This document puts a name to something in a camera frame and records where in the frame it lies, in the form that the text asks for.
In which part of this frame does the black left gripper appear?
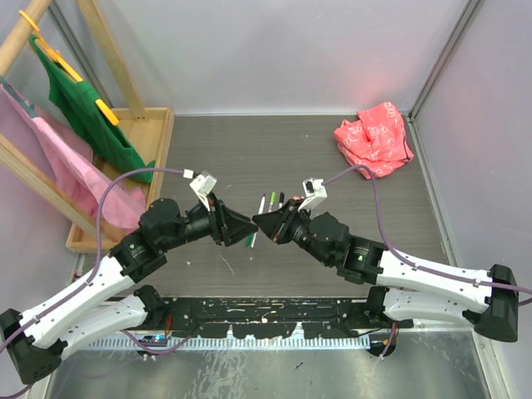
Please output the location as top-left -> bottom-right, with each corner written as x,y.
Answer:
160,191 -> 258,251

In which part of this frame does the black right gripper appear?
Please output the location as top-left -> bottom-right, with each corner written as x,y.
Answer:
253,199 -> 333,267

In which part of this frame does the white marker with green end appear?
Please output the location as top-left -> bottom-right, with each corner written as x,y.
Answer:
245,195 -> 266,247

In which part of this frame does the black pen cap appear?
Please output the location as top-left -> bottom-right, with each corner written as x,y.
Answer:
278,192 -> 285,209

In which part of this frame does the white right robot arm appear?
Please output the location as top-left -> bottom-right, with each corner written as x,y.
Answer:
252,199 -> 519,342

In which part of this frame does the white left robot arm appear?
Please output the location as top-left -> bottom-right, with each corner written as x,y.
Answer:
1,194 -> 258,385

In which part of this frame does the wooden rack base tray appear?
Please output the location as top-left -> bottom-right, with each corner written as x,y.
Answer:
66,106 -> 174,253

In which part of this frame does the coral patterned cloth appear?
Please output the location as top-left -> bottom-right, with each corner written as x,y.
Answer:
333,101 -> 414,179

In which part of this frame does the pink cloth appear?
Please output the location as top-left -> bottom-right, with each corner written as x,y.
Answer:
0,89 -> 149,234

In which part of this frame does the green cloth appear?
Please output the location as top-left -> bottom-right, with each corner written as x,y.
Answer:
28,34 -> 155,173

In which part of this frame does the blue-grey clothes hanger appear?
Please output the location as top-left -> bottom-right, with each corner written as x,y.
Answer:
1,76 -> 37,118

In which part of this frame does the yellow clothes hanger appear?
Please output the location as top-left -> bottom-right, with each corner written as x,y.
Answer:
19,10 -> 119,126

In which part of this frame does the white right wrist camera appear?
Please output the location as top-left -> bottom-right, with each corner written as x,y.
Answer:
299,178 -> 328,212

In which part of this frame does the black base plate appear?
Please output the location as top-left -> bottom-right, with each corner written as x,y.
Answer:
118,295 -> 400,340

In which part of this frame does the grey slotted cable duct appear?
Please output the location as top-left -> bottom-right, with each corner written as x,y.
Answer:
81,334 -> 371,351

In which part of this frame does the wooden rack frame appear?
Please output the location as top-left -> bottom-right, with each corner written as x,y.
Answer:
1,1 -> 130,249

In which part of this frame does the aluminium frame post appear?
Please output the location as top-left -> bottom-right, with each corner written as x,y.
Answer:
407,0 -> 485,122

